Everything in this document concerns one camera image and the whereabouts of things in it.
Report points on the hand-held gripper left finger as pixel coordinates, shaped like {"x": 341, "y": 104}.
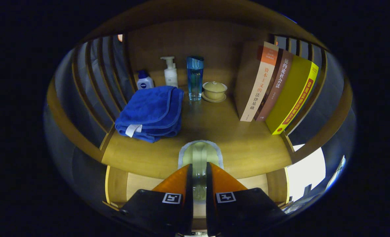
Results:
{"x": 189, "y": 204}

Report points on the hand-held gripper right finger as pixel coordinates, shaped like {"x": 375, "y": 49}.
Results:
{"x": 209, "y": 204}

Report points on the wooden drawer with black knob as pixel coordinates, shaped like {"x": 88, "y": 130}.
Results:
{"x": 142, "y": 184}

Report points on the wooden countertop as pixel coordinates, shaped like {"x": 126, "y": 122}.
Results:
{"x": 241, "y": 144}

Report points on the white drawer cabinet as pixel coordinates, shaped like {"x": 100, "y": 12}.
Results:
{"x": 307, "y": 171}

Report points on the wooden cabinet with slatted shelf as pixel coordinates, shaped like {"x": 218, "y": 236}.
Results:
{"x": 198, "y": 36}

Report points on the folded blue towel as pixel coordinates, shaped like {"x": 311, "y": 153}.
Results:
{"x": 149, "y": 108}

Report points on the yellow lidded teacup with saucer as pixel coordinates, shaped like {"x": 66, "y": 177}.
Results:
{"x": 214, "y": 90}

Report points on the blue glass bottle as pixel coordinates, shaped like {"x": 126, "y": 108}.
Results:
{"x": 195, "y": 82}

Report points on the beige book with orange band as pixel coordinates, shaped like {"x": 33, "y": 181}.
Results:
{"x": 257, "y": 85}

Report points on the white pump bottle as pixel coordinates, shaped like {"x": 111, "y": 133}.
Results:
{"x": 171, "y": 77}

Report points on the small white blue-capped bottle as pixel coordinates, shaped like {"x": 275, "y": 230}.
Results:
{"x": 145, "y": 84}

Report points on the yellow book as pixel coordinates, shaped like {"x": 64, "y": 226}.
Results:
{"x": 287, "y": 95}

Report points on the brown book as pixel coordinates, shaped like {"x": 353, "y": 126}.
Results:
{"x": 279, "y": 79}

